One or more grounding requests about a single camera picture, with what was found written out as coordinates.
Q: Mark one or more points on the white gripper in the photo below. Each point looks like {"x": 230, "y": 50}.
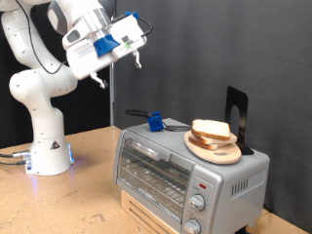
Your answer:
{"x": 81, "y": 61}

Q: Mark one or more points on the black spatula with blue block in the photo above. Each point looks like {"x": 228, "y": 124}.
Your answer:
{"x": 155, "y": 123}

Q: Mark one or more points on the white bread slice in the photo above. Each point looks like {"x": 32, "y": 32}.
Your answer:
{"x": 211, "y": 128}

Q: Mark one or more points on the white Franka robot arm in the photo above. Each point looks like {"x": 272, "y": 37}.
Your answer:
{"x": 42, "y": 123}

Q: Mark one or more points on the silver toaster oven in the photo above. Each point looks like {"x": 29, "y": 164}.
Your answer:
{"x": 175, "y": 143}

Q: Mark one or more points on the wooden block under oven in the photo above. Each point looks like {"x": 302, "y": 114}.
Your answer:
{"x": 139, "y": 211}

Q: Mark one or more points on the silver oven knob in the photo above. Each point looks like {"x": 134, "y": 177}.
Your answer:
{"x": 197, "y": 202}
{"x": 192, "y": 226}

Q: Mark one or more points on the metal pole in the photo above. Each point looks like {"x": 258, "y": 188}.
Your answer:
{"x": 112, "y": 97}

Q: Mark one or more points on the black backdrop cloth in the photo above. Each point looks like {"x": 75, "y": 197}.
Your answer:
{"x": 87, "y": 107}

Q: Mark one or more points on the dark grey backdrop curtain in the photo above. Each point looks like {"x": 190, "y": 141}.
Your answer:
{"x": 211, "y": 48}

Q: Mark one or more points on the black metal bookend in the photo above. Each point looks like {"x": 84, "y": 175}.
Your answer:
{"x": 237, "y": 96}

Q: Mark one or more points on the round wooden cutting board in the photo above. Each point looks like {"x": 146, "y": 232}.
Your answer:
{"x": 221, "y": 157}

